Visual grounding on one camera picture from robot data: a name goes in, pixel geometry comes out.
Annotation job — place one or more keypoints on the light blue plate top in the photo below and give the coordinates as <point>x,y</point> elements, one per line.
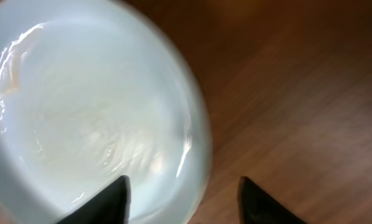
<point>91,91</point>

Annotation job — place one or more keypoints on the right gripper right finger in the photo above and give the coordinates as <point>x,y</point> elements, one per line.
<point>256,206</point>

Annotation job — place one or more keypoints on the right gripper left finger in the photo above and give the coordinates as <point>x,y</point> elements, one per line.
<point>110,206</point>

